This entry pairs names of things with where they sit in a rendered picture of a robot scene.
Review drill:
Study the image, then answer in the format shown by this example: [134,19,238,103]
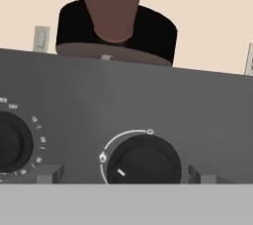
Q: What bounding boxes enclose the grey stove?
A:
[0,47,253,185]

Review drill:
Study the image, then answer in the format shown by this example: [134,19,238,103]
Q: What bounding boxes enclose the black saucepan with brown handle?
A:
[54,0,179,68]

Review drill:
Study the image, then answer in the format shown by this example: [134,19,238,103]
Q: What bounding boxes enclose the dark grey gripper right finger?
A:
[187,164,228,185]

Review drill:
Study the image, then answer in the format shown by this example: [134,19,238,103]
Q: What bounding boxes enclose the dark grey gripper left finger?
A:
[35,164,65,185]

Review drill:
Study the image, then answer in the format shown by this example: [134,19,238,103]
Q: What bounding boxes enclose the black stove timer knob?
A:
[0,111,35,174]

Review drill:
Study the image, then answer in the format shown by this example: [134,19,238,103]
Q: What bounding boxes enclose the white wall outlet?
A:
[33,25,51,53]
[243,41,253,77]

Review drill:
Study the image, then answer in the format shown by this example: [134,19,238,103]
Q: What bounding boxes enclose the black stove burner knob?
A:
[106,133,183,185]

